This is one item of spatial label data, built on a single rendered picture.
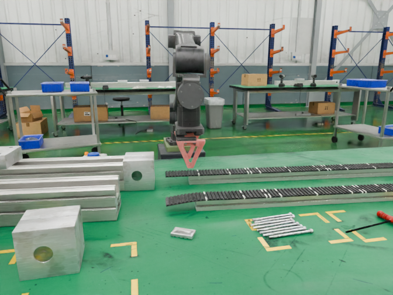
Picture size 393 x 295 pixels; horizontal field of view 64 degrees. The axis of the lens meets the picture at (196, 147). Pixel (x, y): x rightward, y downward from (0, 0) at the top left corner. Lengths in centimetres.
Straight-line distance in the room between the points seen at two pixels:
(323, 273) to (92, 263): 43
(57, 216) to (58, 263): 8
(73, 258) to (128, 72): 788
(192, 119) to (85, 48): 780
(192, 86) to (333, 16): 957
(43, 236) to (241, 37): 852
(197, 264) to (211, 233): 12
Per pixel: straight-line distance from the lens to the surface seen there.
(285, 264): 66
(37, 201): 83
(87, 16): 858
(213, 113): 589
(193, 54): 74
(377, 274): 70
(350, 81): 515
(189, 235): 71
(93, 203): 80
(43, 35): 871
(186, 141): 73
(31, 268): 66
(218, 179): 102
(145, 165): 95
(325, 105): 679
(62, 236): 62
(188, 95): 67
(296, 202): 90
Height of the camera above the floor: 115
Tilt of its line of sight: 15 degrees down
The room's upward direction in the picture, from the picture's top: straight up
